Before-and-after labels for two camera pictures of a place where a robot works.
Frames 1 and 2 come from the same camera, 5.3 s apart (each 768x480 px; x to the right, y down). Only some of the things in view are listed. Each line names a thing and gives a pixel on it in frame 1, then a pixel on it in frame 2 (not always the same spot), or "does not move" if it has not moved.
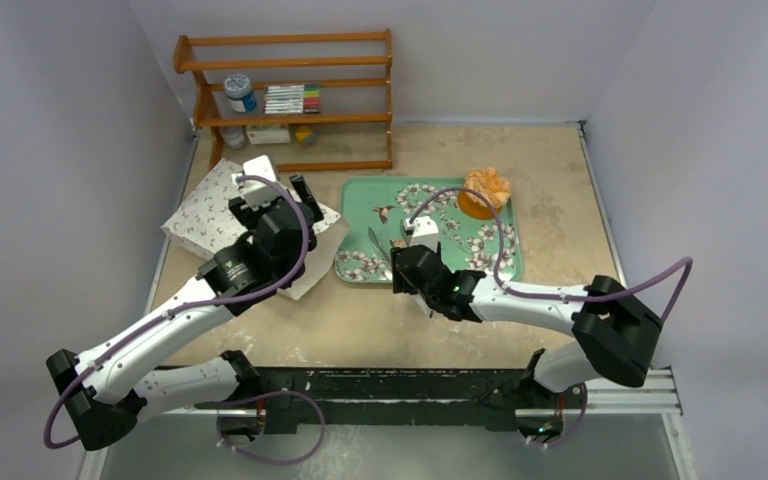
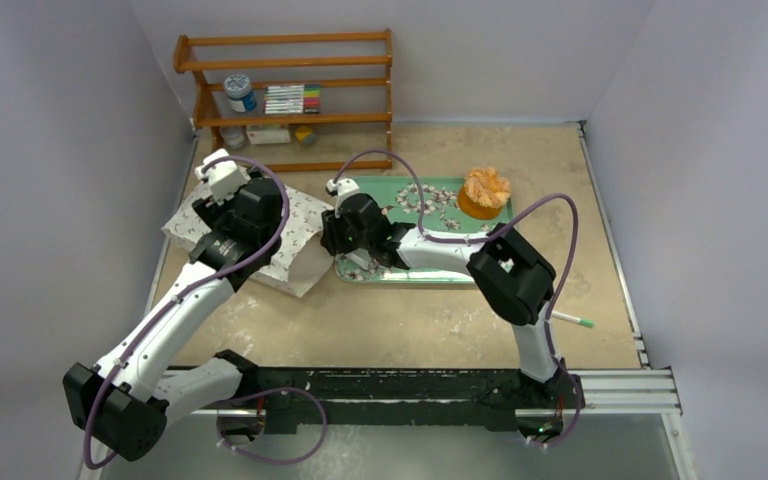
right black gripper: x=404 y=266 → x=332 y=237
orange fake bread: x=485 y=181 does not move
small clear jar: x=233 y=136 does not move
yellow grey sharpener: x=305 y=135 does not move
